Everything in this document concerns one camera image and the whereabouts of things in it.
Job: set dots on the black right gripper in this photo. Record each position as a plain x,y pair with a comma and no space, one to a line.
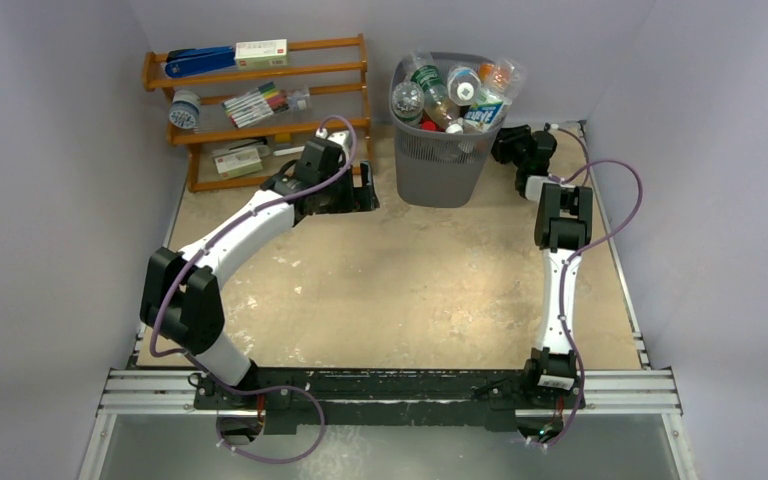
507,144

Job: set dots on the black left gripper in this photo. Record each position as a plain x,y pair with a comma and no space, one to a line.
357,199

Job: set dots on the grey mesh waste bin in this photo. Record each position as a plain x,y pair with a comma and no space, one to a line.
438,169

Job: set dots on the dark green label bottle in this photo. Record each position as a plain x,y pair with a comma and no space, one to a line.
420,68

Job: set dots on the red cap water bottle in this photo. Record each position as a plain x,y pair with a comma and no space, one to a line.
428,125

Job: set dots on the green label water bottle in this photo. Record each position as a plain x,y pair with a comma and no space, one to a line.
407,103

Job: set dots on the blue white label bottle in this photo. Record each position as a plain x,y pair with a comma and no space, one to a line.
501,83

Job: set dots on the clear bottle white label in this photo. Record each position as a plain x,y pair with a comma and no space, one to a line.
463,83

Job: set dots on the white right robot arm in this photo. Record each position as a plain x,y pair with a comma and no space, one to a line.
563,226

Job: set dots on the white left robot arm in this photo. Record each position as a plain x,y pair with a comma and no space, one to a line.
181,299

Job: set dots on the green cap white marker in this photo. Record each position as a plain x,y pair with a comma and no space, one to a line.
288,151

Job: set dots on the green white carton box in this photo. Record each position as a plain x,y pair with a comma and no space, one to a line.
237,163

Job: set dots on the pack of coloured markers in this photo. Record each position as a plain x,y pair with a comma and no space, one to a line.
256,105

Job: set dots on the wooden shelf rack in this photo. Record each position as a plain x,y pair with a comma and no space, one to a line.
323,78

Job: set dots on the white red box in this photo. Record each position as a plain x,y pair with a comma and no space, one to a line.
258,55

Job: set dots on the white tape roll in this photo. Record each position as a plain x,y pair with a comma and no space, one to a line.
184,111

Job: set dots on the blue stapler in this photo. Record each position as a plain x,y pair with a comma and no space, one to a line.
189,62

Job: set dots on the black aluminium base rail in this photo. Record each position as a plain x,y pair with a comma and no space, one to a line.
292,397

